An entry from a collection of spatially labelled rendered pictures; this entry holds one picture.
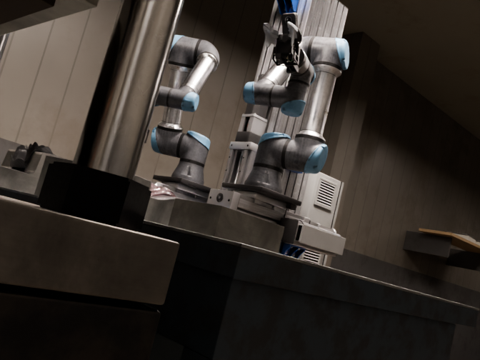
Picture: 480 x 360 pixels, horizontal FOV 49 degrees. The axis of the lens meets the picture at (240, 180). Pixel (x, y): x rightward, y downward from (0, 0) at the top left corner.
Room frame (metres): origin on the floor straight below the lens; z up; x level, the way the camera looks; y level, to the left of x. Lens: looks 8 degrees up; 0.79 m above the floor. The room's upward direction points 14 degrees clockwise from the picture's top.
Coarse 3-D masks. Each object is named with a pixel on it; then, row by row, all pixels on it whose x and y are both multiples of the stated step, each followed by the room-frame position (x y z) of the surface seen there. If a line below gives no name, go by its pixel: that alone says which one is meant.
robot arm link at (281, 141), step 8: (264, 136) 1.99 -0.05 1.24; (272, 136) 1.97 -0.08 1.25; (280, 136) 1.97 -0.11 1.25; (288, 136) 1.99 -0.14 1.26; (264, 144) 1.98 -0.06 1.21; (272, 144) 1.97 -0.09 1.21; (280, 144) 1.96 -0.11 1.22; (256, 152) 2.02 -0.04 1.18; (264, 152) 1.98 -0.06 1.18; (272, 152) 1.96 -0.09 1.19; (280, 152) 1.95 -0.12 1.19; (256, 160) 2.00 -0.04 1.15; (264, 160) 1.97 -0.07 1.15; (272, 160) 1.97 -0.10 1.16; (280, 160) 1.96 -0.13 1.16; (280, 168) 1.99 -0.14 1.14
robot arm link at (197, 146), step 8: (184, 136) 2.36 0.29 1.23; (192, 136) 2.35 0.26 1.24; (200, 136) 2.34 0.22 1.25; (184, 144) 2.35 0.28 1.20; (192, 144) 2.34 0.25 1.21; (200, 144) 2.34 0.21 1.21; (208, 144) 2.37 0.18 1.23; (176, 152) 2.37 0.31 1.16; (184, 152) 2.36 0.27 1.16; (192, 152) 2.34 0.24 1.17; (200, 152) 2.35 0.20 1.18; (200, 160) 2.35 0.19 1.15
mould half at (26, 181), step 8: (8, 152) 1.72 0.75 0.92; (40, 152) 1.55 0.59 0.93; (8, 160) 1.69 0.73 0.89; (32, 160) 1.57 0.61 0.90; (40, 160) 1.54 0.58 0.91; (0, 168) 1.47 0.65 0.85; (8, 168) 1.48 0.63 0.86; (32, 168) 1.55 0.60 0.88; (40, 168) 1.54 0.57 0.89; (0, 176) 1.47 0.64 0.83; (8, 176) 1.49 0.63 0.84; (16, 176) 1.50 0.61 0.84; (24, 176) 1.52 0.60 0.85; (32, 176) 1.53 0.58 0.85; (0, 184) 1.48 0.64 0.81; (8, 184) 1.49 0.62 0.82; (16, 184) 1.51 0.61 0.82; (24, 184) 1.52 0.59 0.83; (32, 184) 1.54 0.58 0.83; (32, 192) 1.54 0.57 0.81
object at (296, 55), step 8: (280, 40) 1.54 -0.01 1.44; (288, 40) 1.53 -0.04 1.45; (280, 48) 1.54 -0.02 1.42; (288, 48) 1.53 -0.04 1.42; (296, 48) 1.56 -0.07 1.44; (272, 56) 1.55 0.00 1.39; (280, 56) 1.54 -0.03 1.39; (288, 56) 1.54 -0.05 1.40; (296, 56) 1.55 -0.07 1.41; (304, 56) 1.62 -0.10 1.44; (280, 64) 1.59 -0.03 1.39; (288, 64) 1.58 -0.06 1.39; (296, 64) 1.56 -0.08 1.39; (288, 72) 1.63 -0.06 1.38; (296, 72) 1.62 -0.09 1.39
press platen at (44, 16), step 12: (60, 0) 0.51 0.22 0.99; (72, 0) 0.50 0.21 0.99; (84, 0) 0.50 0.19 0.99; (96, 0) 0.50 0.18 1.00; (36, 12) 0.56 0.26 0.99; (48, 12) 0.56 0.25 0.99; (60, 12) 0.55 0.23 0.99; (72, 12) 0.54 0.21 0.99; (0, 24) 0.64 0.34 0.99; (12, 24) 0.63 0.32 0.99; (24, 24) 0.62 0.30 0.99; (36, 24) 0.61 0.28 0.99
